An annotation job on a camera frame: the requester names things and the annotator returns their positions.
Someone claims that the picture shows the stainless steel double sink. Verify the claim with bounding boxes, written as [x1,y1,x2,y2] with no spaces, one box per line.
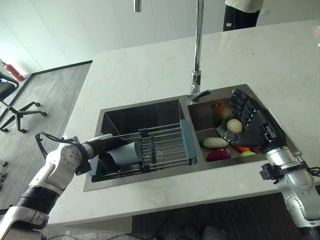
[82,83,302,192]

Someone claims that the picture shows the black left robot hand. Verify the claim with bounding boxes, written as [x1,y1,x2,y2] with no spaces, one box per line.
[90,133,132,158]

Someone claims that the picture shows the red fire extinguisher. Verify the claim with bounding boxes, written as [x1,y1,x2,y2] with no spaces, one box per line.
[0,62,26,83]

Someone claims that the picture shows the magenta red vegetable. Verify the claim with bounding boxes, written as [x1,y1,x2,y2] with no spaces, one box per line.
[206,149,232,162]

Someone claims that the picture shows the person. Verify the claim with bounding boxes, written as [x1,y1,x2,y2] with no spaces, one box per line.
[222,0,265,33]

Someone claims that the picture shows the clear glass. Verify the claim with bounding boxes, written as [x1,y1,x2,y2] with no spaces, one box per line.
[149,148,167,166]

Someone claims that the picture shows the long white radish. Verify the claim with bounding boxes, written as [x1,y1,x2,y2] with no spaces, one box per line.
[202,137,230,149]

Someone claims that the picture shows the round white vegetable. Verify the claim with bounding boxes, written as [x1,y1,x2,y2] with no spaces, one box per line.
[226,118,243,133]

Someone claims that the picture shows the tall chrome faucet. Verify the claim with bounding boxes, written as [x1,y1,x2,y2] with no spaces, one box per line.
[187,0,212,103]

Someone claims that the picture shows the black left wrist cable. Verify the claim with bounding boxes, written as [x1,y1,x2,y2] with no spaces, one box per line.
[34,131,81,161]

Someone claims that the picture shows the wire drain rack, blue-grey ends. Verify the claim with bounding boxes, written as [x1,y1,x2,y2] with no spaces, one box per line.
[87,119,198,176]

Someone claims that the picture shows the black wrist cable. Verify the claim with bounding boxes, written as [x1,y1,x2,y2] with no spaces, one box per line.
[34,131,81,161]
[294,161,320,179]

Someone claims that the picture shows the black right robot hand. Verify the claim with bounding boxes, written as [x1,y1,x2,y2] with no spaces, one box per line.
[216,88,279,153]

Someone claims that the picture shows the grey cup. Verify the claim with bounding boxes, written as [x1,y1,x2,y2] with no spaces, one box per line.
[98,141,142,174]

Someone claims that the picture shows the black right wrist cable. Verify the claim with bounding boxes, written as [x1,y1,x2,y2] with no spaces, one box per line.
[294,161,320,179]

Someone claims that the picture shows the orange carrot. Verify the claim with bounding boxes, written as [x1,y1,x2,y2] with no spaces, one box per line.
[234,145,261,154]

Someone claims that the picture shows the black office chair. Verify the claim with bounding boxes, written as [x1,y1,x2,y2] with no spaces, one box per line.
[0,71,49,134]

